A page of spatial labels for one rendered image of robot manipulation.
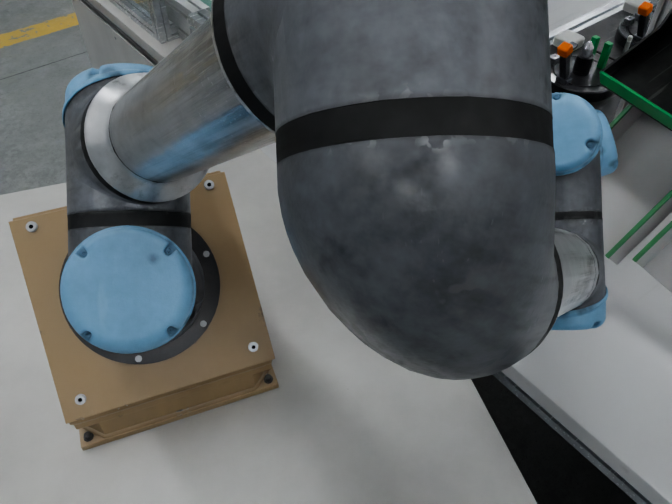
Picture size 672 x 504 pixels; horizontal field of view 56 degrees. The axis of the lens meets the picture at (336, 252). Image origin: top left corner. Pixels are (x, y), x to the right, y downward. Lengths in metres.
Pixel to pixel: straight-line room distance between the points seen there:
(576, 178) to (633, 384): 0.43
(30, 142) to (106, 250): 2.41
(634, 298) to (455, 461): 0.41
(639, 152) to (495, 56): 0.75
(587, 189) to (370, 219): 0.43
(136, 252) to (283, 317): 0.42
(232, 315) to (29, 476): 0.32
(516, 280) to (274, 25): 0.14
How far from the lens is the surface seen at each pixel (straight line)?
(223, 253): 0.82
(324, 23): 0.24
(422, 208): 0.22
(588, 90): 1.26
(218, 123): 0.39
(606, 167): 0.74
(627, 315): 1.06
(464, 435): 0.87
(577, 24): 1.55
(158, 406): 0.86
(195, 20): 1.51
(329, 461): 0.84
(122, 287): 0.59
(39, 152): 2.91
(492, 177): 0.23
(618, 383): 0.97
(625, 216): 0.95
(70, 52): 3.57
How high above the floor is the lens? 1.62
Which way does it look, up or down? 47 degrees down
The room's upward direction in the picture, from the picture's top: straight up
